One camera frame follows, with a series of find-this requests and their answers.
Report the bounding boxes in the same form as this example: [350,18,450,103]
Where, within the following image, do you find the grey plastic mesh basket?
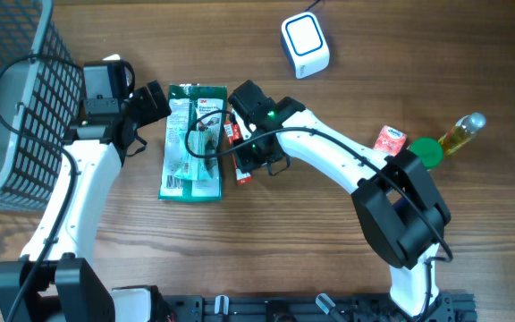
[0,1,84,210]

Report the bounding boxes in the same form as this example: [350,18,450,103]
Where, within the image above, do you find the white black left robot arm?
[0,59,171,321]

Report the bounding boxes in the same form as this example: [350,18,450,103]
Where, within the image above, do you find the green lid glass jar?
[409,138,444,170]

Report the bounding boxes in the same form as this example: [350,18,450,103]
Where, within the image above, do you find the red tissue pack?
[373,125,407,157]

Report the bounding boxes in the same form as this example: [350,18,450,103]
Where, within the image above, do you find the green white glove package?
[158,84,227,202]

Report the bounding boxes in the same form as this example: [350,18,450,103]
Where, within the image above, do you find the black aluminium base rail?
[164,292,478,322]

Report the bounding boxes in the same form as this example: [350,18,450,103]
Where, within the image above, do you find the red stick sachet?
[224,120,252,185]

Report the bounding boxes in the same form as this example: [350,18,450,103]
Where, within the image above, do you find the yellow oil bottle silver cap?
[438,113,486,156]

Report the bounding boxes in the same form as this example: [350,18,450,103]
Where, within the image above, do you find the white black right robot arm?
[228,80,451,321]

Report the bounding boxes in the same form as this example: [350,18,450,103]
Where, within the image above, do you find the white barcode scanner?
[281,12,330,79]

